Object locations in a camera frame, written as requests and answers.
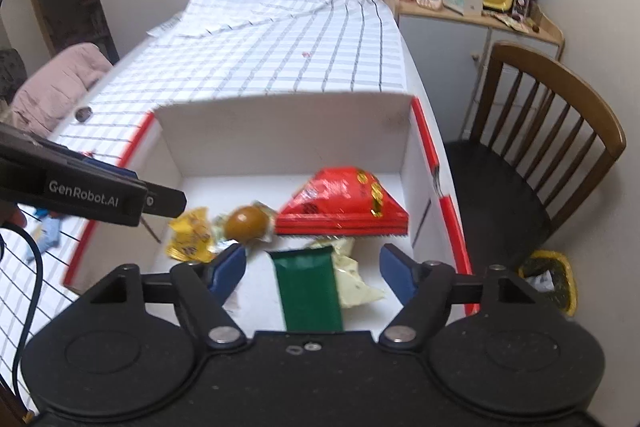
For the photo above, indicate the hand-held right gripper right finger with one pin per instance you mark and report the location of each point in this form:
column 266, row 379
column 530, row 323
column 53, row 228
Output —
column 397, row 274

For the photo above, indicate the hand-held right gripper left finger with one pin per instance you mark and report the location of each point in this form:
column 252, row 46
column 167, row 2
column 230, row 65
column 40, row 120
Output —
column 227, row 274

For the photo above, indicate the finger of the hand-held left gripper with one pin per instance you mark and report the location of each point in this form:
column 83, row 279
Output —
column 165, row 202
column 107, row 169

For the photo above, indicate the pale yellow snack packet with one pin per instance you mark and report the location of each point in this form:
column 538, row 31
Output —
column 357, row 282

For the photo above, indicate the yellow candy packet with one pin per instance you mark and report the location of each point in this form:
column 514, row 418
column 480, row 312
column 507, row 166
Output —
column 192, row 234

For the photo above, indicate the blue snack packet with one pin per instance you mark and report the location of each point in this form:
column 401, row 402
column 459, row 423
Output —
column 50, row 234

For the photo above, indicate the clear brown pastry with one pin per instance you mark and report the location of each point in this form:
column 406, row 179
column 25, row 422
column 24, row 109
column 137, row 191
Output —
column 245, row 221

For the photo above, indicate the green snack packet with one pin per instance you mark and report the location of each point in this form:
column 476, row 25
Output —
column 310, row 292

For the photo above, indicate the large red snack packet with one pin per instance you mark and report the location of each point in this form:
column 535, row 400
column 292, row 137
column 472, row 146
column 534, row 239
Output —
column 340, row 207

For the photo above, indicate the red cardboard box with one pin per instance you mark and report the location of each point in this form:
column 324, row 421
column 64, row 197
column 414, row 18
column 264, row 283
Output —
column 280, row 142

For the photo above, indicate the person's left hand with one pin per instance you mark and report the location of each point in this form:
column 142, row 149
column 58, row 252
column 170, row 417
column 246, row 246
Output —
column 12, row 216

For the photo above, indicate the small black round object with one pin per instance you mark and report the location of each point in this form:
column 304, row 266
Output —
column 83, row 113

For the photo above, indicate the pink padded jacket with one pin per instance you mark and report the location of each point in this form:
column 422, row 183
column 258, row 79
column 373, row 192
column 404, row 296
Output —
column 55, row 87

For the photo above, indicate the dark wooden chair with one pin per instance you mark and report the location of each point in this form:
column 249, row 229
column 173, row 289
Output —
column 505, row 187

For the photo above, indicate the yellow waste bin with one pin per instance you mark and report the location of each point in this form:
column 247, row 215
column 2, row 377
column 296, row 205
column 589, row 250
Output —
column 545, row 279

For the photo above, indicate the printed paper sheets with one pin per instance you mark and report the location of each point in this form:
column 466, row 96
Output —
column 162, row 27

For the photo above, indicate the checked white tablecloth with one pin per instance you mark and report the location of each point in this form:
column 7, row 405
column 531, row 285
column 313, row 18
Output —
column 275, row 57

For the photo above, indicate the small wooden-top cabinet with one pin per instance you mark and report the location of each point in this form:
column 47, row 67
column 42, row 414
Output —
column 435, row 37

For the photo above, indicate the small patterned case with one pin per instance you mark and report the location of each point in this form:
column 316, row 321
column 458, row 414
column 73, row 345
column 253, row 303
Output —
column 522, row 1

